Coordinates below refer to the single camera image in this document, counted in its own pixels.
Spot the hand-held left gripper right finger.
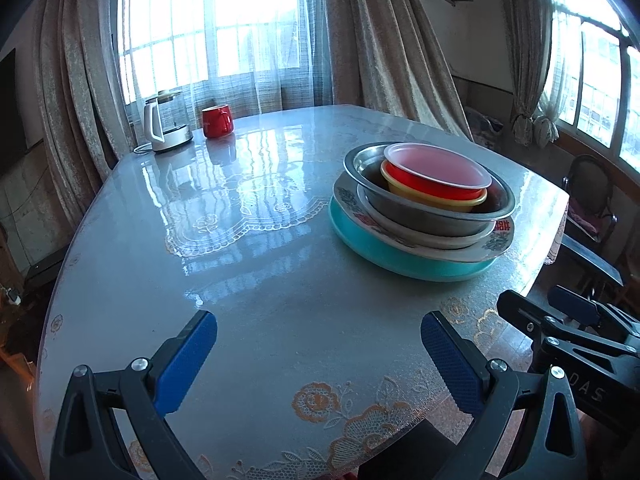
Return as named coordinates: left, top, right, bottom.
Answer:
left=420, top=311, right=588, bottom=480

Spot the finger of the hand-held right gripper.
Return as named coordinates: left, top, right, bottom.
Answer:
left=547, top=285, right=640, bottom=353
left=496, top=289, right=640, bottom=418

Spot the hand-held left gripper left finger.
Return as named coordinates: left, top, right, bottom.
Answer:
left=50, top=310, right=218, bottom=480

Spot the large flower-patterned white plate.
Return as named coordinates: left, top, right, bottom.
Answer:
left=332, top=172, right=515, bottom=263

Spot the teal plate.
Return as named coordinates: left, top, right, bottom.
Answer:
left=327, top=195, right=501, bottom=282

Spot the plain white plate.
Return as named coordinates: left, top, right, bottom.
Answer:
left=356, top=185, right=497, bottom=250

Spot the stainless steel bowl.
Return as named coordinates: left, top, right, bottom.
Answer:
left=343, top=142, right=517, bottom=237

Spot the yellow bowl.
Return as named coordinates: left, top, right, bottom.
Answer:
left=380, top=160, right=488, bottom=212

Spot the red plastic bowl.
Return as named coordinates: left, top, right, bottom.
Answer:
left=383, top=143, right=493, bottom=201

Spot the dark wooden chair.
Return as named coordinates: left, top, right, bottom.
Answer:
left=560, top=154, right=618, bottom=246

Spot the black box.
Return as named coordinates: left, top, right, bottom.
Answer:
left=25, top=247, right=68, bottom=306

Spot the white electric kettle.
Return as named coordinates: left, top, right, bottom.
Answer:
left=132, top=90, right=195, bottom=155

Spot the red mug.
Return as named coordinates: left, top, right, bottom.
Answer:
left=202, top=104, right=235, bottom=139

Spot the arched side window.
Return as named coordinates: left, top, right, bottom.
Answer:
left=542, top=0, right=640, bottom=171

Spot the tied beige curtain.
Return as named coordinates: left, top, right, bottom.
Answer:
left=492, top=0, right=561, bottom=148

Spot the large grid window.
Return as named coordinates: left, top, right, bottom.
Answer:
left=110, top=0, right=306, bottom=106

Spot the sheer white curtain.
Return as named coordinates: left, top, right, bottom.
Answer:
left=115, top=0, right=333, bottom=116

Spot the black wall television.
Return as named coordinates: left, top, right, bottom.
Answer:
left=0, top=49, right=31, bottom=178

